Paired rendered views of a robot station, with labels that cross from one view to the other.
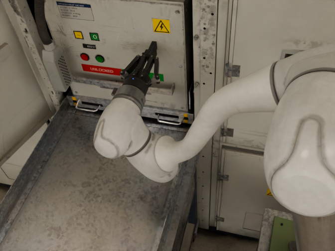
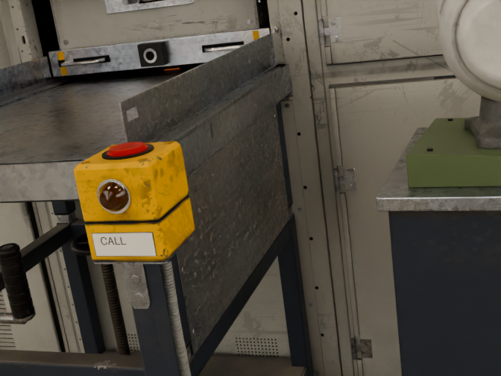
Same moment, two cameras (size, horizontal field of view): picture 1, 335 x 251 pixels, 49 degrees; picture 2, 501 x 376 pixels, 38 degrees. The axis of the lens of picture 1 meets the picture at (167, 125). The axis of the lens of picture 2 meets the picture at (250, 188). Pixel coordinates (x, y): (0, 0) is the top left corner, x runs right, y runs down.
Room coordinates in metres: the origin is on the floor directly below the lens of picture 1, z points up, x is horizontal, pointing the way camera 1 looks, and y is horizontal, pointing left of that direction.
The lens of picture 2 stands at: (-0.62, -0.02, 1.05)
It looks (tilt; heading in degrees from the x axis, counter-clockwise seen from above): 17 degrees down; 0
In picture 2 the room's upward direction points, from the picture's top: 8 degrees counter-clockwise
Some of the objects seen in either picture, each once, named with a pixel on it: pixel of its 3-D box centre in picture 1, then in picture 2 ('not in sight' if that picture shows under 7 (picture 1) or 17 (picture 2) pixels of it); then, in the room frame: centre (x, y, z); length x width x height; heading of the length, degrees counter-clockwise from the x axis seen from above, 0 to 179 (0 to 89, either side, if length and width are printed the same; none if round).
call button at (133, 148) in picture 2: not in sight; (128, 154); (0.07, 0.09, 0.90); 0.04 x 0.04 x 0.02
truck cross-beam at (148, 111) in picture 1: (130, 105); (159, 52); (1.07, 0.14, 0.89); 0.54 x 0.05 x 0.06; 71
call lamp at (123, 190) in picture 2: not in sight; (110, 198); (0.03, 0.11, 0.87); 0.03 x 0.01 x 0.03; 71
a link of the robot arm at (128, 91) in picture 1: (128, 100); not in sight; (0.76, 0.10, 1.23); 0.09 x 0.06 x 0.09; 71
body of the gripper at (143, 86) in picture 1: (136, 83); not in sight; (0.83, 0.08, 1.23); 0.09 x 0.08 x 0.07; 161
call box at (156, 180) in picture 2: not in sight; (136, 201); (0.07, 0.09, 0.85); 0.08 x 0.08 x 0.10; 71
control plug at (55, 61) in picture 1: (58, 66); not in sight; (1.06, 0.37, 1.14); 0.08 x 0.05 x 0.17; 161
